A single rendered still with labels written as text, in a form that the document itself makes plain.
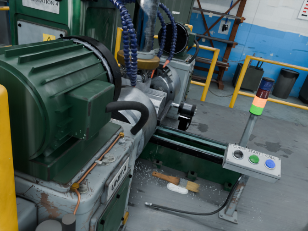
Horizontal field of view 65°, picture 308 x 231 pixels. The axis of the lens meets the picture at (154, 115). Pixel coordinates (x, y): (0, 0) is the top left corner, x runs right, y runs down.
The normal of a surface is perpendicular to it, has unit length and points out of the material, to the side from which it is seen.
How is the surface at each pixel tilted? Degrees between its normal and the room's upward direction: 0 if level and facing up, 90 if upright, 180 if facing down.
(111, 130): 0
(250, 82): 90
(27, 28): 90
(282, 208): 0
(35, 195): 90
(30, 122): 90
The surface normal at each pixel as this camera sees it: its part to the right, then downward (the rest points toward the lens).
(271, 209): 0.18, -0.89
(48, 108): 0.94, -0.08
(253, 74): -0.17, 0.39
